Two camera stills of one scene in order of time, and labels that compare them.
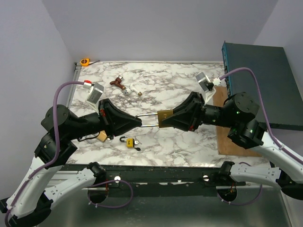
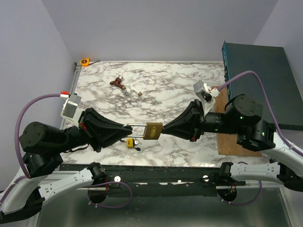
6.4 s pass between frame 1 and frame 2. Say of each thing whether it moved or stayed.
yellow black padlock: stayed
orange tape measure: stayed
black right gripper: moved
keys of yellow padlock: stayed
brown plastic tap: stayed
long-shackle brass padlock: moved
